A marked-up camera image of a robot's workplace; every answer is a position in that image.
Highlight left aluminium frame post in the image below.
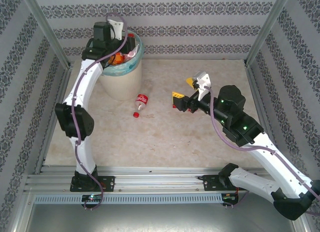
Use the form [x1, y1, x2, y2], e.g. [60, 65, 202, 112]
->
[21, 0, 72, 68]

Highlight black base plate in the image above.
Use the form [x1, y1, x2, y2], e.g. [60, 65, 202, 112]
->
[202, 174, 241, 192]
[69, 176, 116, 193]

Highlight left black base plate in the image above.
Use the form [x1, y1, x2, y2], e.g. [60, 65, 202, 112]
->
[69, 176, 116, 193]

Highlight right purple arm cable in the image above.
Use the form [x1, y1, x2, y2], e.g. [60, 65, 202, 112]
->
[204, 86, 320, 217]

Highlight aluminium side rail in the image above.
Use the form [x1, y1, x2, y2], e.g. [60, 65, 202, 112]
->
[244, 59, 285, 173]
[34, 62, 73, 175]

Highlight grey slotted cable duct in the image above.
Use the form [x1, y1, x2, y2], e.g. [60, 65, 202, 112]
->
[33, 194, 225, 205]

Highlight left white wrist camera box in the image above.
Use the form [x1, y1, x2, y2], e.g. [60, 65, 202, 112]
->
[107, 19, 125, 41]

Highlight small cola bottle red cap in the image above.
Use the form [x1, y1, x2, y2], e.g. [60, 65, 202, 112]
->
[132, 93, 150, 118]

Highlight right aluminium frame post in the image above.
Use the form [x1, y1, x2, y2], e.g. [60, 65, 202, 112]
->
[246, 0, 293, 67]

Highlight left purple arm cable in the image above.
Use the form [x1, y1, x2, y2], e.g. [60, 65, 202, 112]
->
[70, 12, 129, 211]

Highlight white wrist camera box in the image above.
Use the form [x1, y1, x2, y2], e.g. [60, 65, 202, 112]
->
[193, 71, 211, 102]
[107, 19, 125, 41]

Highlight white ribbed waste bin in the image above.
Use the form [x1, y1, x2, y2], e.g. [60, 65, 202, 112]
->
[98, 59, 143, 101]

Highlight left aluminium side rail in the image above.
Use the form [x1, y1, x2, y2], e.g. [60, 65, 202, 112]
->
[34, 62, 73, 175]

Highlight aluminium frame post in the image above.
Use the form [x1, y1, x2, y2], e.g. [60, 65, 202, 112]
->
[21, 0, 72, 68]
[246, 0, 293, 67]

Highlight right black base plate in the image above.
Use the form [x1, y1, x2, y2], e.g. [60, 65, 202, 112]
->
[202, 174, 241, 192]

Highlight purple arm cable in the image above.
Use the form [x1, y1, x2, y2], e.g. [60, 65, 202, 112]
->
[70, 12, 129, 211]
[204, 86, 320, 217]

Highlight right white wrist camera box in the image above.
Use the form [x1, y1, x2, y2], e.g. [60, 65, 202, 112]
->
[193, 71, 211, 102]

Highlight orange soda plastic bottle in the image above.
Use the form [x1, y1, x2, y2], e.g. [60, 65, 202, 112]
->
[108, 52, 126, 66]

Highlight long clear cola bottle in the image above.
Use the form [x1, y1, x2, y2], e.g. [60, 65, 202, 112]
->
[124, 33, 139, 62]

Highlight right aluminium side rail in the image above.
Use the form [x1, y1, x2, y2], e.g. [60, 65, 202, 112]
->
[244, 59, 285, 173]

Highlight right controller board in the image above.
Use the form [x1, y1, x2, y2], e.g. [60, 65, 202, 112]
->
[221, 193, 240, 202]

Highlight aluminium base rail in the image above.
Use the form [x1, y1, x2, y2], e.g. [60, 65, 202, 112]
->
[24, 166, 293, 194]

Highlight left controller board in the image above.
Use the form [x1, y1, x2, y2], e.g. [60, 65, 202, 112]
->
[81, 194, 104, 203]

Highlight controller board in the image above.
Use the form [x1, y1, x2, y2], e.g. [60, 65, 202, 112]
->
[221, 193, 240, 202]
[81, 194, 104, 203]

